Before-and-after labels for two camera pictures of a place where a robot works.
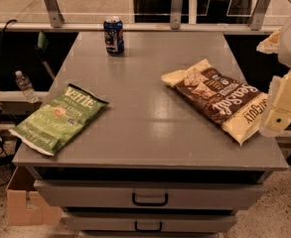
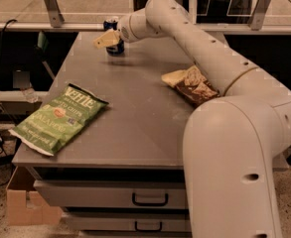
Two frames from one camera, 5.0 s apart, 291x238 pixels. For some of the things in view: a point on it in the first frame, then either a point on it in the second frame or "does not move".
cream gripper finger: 276,122 -> 110,38
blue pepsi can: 113,37 does not move
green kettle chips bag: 54,124 does not move
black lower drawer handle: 147,230 does not move
